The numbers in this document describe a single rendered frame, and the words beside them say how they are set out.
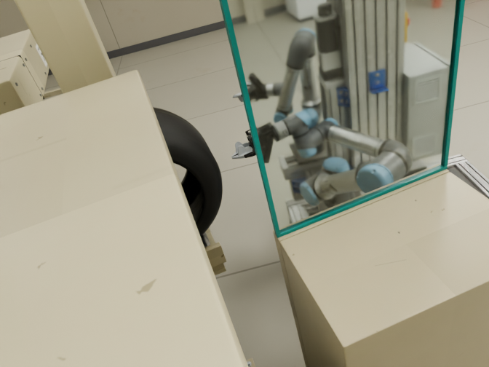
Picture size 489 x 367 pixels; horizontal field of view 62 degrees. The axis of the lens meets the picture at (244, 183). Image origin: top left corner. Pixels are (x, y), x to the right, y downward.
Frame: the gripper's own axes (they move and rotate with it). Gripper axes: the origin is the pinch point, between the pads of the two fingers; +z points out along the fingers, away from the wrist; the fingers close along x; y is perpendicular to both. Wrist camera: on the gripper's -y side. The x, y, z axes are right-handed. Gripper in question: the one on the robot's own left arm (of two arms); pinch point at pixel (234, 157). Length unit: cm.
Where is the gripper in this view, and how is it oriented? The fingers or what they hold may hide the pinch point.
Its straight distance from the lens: 173.2
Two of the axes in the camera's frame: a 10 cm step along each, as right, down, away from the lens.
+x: 3.2, 5.2, -7.9
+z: -8.9, 4.5, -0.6
